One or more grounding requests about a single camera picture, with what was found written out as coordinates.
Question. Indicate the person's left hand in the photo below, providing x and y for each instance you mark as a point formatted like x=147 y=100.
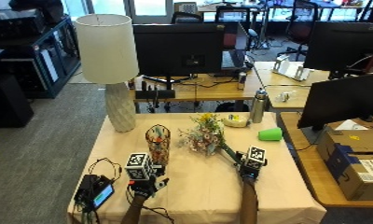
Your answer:
x=147 y=186

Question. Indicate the person's right hand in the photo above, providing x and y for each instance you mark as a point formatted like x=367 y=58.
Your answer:
x=250 y=170

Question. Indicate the mixed flower bouquet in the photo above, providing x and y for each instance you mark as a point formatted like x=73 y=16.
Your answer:
x=206 y=137

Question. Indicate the white marker cube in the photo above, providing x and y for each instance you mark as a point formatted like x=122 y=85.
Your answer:
x=139 y=165
x=256 y=156

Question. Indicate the beige tablecloth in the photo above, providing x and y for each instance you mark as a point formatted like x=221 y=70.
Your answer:
x=203 y=189

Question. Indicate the green plastic cup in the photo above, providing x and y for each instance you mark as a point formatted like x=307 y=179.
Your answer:
x=271 y=134

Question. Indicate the white and yellow packet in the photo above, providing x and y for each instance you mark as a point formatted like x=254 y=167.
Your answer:
x=235 y=122

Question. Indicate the amber patterned glass vase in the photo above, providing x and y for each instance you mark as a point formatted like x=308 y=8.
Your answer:
x=158 y=146

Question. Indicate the black device with blue screen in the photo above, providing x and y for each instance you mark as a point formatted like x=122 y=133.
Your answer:
x=99 y=193

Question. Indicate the steel water bottle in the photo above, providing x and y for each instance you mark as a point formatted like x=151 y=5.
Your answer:
x=259 y=107

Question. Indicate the wooden desk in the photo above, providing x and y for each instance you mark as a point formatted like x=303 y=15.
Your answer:
x=211 y=88
x=311 y=174
x=292 y=90

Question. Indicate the small white object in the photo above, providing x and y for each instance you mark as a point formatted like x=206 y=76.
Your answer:
x=287 y=96

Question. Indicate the silver drink can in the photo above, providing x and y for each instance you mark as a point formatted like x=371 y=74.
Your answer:
x=242 y=81

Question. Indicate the large cardboard box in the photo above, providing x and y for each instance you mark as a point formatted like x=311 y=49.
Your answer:
x=356 y=161

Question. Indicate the black power strip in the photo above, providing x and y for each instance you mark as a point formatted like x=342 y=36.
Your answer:
x=155 y=94

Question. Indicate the black computer monitor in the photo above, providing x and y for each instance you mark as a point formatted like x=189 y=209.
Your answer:
x=344 y=46
x=178 y=49
x=344 y=99

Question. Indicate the white desk stand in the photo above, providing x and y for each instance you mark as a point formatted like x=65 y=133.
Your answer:
x=292 y=67

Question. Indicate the open laptop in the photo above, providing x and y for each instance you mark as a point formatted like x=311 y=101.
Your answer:
x=232 y=56

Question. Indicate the black office chair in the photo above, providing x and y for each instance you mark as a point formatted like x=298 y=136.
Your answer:
x=302 y=28
x=187 y=17

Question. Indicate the white table lamp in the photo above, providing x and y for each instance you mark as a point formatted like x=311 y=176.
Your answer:
x=109 y=49

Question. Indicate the black box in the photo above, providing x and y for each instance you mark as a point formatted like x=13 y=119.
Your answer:
x=6 y=102

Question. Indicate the black storage cabinet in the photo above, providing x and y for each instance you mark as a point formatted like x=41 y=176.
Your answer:
x=42 y=59

